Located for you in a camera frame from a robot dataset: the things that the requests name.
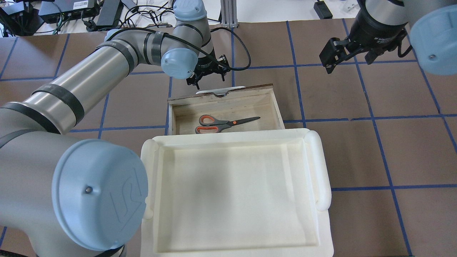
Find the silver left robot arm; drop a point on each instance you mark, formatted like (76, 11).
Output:
(86, 197)

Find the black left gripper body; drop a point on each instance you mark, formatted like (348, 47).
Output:
(206, 66)

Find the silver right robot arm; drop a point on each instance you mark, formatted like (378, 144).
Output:
(427, 27)

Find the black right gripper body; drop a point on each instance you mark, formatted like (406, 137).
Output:
(377, 30)

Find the orange grey scissors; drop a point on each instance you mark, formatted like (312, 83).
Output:
(209, 124)

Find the light wooden drawer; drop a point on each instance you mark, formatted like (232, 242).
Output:
(226, 104)

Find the white foam tray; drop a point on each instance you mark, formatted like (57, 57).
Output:
(240, 194)

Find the aluminium frame post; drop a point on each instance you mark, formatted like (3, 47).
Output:
(228, 12)

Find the black power brick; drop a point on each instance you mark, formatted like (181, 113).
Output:
(322, 10)

